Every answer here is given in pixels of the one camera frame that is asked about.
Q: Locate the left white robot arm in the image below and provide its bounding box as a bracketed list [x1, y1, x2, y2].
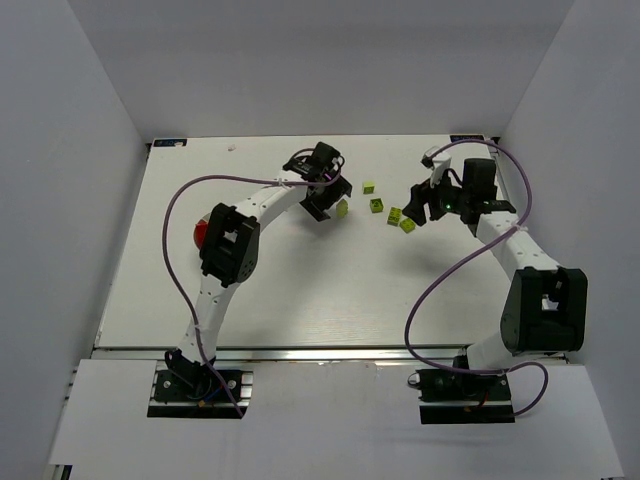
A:
[161, 142, 352, 394]

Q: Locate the lime lego brick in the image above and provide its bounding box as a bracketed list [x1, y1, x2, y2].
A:
[399, 218, 416, 233]

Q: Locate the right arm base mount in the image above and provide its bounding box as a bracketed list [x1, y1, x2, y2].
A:
[407, 369, 515, 425]

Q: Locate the green lego two stud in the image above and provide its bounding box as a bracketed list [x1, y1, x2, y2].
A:
[387, 207, 402, 226]

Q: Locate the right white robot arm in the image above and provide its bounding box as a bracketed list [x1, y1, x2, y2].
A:
[403, 158, 588, 373]

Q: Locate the light green lego brick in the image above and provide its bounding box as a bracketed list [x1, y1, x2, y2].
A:
[336, 199, 349, 218]

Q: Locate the blue corner label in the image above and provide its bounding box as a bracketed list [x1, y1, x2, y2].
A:
[449, 134, 485, 143]
[152, 138, 187, 148]

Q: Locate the green printed lego cube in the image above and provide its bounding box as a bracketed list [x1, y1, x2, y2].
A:
[369, 198, 384, 213]

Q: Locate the lime lego cube top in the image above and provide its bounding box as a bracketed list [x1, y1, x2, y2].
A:
[362, 181, 375, 195]

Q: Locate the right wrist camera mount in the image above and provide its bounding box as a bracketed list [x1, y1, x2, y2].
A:
[421, 146, 451, 187]

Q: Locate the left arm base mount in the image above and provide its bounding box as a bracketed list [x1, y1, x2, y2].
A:
[147, 349, 253, 420]

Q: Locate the right blue corner label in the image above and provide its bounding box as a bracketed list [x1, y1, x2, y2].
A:
[449, 134, 485, 143]

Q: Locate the left blue corner label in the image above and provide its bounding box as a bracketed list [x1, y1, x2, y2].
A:
[152, 138, 187, 148]

